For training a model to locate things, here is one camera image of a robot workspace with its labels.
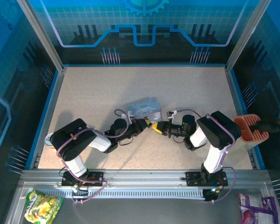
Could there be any purple snack bag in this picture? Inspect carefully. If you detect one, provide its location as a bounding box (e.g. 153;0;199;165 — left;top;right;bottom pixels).
238;193;278;224

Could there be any beverage can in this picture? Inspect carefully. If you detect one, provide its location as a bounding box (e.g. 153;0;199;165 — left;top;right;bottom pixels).
44;133;55;149

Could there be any aluminium side rail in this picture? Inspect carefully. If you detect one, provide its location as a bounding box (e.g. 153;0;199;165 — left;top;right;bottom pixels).
29;67;66;170
224;66;259;170

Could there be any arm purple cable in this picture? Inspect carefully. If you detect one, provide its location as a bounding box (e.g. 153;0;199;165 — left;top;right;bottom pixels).
174;109;237;204
56;109;131;205

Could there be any beige holder with orange rack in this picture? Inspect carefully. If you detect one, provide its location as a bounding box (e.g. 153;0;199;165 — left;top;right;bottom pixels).
232;113;270;153

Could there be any aluminium frame post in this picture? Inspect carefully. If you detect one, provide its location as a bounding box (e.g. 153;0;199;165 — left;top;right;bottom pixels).
16;0;66;71
224;0;273;71

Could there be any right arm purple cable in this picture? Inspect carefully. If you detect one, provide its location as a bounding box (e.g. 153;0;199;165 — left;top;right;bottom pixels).
174;109;237;204

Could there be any grey slotted cable duct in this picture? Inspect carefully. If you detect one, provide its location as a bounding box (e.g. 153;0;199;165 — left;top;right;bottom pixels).
41;188;205;199

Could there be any green yellow snack bag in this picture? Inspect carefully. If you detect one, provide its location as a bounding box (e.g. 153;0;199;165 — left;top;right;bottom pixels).
24;189;64;224

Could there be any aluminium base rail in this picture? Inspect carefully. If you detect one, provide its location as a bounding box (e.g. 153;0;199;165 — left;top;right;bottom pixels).
18;169;271;188

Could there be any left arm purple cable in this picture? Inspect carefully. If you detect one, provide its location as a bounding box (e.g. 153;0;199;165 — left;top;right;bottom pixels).
56;109;131;205

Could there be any lavender cartoon tin box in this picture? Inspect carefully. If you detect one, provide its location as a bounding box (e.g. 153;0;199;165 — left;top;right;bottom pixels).
126;97;163;122

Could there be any black tool in holder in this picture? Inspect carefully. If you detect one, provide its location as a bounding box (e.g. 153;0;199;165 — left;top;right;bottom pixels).
249;119;280;136

